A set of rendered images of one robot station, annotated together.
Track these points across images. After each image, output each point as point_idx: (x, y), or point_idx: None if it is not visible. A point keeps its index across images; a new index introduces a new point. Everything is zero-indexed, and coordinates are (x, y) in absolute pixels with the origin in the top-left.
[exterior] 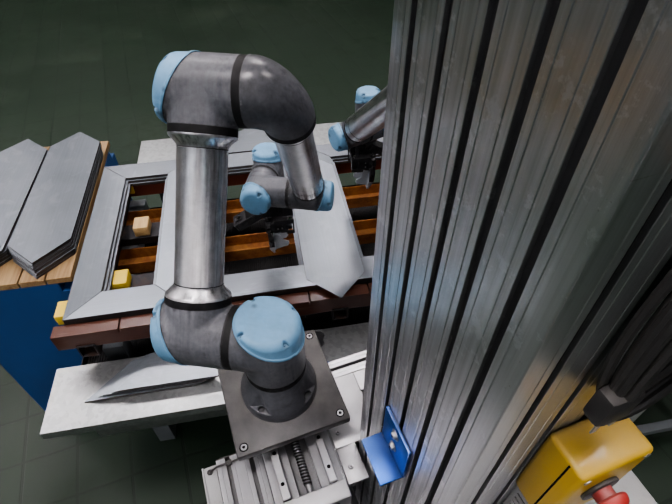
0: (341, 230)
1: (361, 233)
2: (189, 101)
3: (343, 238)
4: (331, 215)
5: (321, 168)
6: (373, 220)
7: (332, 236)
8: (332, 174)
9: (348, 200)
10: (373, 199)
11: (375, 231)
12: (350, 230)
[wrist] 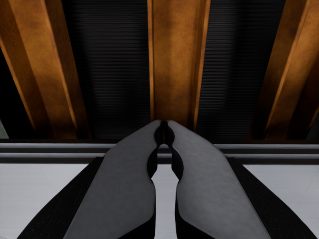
0: (283, 186)
1: (166, 66)
2: None
3: (315, 187)
4: None
5: (0, 190)
6: (152, 38)
7: (292, 204)
8: (25, 170)
9: (68, 85)
10: (53, 10)
11: (166, 31)
12: (296, 169)
